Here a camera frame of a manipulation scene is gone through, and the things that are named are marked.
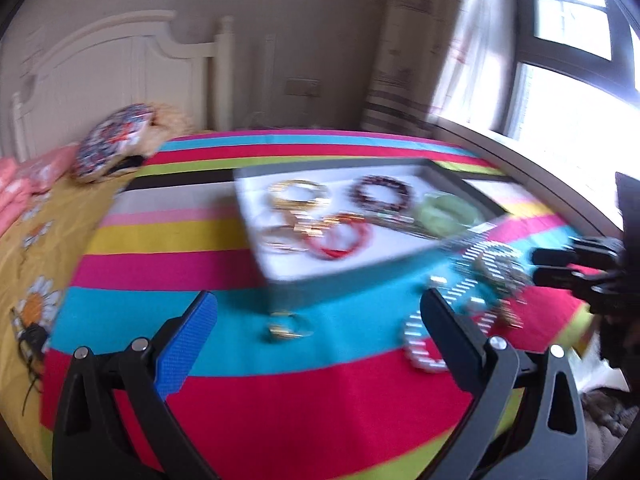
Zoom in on long pearl necklace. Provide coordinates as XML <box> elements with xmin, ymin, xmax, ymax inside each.
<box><xmin>426</xmin><ymin>238</ymin><xmax>532</xmax><ymax>334</ymax></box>

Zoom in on round embroidered cushion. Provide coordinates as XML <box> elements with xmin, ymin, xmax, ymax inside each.
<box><xmin>70</xmin><ymin>103</ymin><xmax>154</xmax><ymax>183</ymax></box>

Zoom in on beige plush toy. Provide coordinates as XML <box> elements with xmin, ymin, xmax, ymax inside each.
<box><xmin>137</xmin><ymin>102</ymin><xmax>196</xmax><ymax>158</ymax></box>

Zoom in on green jade bangle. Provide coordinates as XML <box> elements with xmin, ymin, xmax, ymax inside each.
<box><xmin>413</xmin><ymin>193</ymin><xmax>485</xmax><ymax>238</ymax></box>

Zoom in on small white pearl bracelet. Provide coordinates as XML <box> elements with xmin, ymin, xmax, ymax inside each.
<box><xmin>402</xmin><ymin>309</ymin><xmax>452</xmax><ymax>374</ymax></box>

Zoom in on gold bangle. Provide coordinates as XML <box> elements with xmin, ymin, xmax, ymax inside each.
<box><xmin>268</xmin><ymin>179</ymin><xmax>331</xmax><ymax>211</ymax></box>

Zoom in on wall power socket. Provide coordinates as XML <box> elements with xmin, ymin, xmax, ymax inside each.
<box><xmin>284</xmin><ymin>78</ymin><xmax>321</xmax><ymax>99</ymax></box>

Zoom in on window frame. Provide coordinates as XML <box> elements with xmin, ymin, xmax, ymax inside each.
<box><xmin>434</xmin><ymin>0</ymin><xmax>640</xmax><ymax>231</ymax></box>

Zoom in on white wooden headboard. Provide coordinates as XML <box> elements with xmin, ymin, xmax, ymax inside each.
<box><xmin>10</xmin><ymin>10</ymin><xmax>234</xmax><ymax>160</ymax></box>

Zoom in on gold scarf ring cluster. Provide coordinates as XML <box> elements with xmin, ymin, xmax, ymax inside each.
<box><xmin>258</xmin><ymin>223</ymin><xmax>322</xmax><ymax>252</ymax></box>

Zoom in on dark red bead bracelet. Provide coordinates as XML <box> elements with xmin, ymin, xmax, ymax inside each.
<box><xmin>348</xmin><ymin>173</ymin><xmax>417</xmax><ymax>214</ymax></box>

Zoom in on yellow floral bed sheet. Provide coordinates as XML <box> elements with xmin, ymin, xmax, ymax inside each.
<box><xmin>1</xmin><ymin>174</ymin><xmax>132</xmax><ymax>478</ymax></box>

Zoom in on red braided cord bracelet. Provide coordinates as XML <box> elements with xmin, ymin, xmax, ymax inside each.
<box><xmin>304</xmin><ymin>211</ymin><xmax>374</xmax><ymax>261</ymax></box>

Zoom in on grey shallow jewelry box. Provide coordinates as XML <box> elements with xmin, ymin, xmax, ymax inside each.
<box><xmin>233</xmin><ymin>158</ymin><xmax>508</xmax><ymax>310</ymax></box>

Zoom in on striped colourful blanket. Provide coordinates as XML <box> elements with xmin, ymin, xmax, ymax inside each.
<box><xmin>40</xmin><ymin>130</ymin><xmax>590</xmax><ymax>479</ymax></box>

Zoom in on small gold ring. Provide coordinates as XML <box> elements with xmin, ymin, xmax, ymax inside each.
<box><xmin>267</xmin><ymin>311</ymin><xmax>314</xmax><ymax>342</ymax></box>

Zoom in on patterned beige curtain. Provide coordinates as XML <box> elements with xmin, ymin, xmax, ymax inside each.
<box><xmin>359</xmin><ymin>0</ymin><xmax>516</xmax><ymax>139</ymax></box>

